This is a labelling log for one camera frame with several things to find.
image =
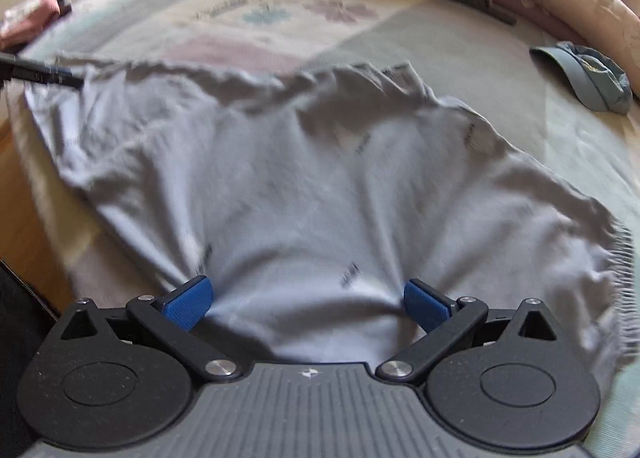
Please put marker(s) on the black hair clip with flower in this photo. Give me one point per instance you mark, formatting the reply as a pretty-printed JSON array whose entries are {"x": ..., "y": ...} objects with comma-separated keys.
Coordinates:
[{"x": 480, "y": 6}]

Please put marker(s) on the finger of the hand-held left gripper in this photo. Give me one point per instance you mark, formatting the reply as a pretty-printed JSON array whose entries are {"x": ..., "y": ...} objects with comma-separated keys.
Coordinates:
[{"x": 65, "y": 78}]

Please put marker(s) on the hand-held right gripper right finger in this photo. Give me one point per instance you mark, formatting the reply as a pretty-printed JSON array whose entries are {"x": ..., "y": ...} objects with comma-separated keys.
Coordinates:
[{"x": 425, "y": 305}]

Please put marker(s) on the blue cap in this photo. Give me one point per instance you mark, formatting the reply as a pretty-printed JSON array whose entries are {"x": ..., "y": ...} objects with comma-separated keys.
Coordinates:
[{"x": 585, "y": 78}]

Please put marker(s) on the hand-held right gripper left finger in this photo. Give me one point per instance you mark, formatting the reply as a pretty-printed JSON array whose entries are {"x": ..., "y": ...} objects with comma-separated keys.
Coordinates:
[{"x": 190, "y": 303}]

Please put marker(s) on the pink cloth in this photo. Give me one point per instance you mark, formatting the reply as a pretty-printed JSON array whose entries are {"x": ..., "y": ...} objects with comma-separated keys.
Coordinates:
[{"x": 25, "y": 18}]

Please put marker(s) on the grey pants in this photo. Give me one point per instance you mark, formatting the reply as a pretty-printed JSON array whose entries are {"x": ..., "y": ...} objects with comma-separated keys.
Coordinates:
[{"x": 325, "y": 188}]

